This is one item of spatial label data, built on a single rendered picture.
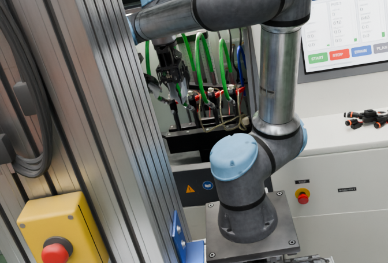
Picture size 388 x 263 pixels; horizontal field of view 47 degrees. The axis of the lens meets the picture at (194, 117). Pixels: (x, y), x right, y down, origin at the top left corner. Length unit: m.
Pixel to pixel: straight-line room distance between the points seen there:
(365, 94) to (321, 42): 0.25
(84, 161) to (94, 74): 0.13
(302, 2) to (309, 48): 0.78
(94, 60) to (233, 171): 0.54
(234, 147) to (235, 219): 0.18
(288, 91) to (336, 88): 0.70
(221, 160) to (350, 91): 0.81
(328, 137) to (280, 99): 0.58
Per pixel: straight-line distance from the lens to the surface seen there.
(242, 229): 1.11
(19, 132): 0.66
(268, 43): 0.97
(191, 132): 1.79
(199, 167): 1.61
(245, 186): 1.05
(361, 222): 1.75
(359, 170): 1.61
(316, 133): 1.62
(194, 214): 1.73
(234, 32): 1.93
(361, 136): 1.59
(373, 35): 1.71
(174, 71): 1.33
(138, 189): 0.67
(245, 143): 1.06
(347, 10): 1.69
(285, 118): 1.07
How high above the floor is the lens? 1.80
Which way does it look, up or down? 26 degrees down
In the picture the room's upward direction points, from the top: 14 degrees counter-clockwise
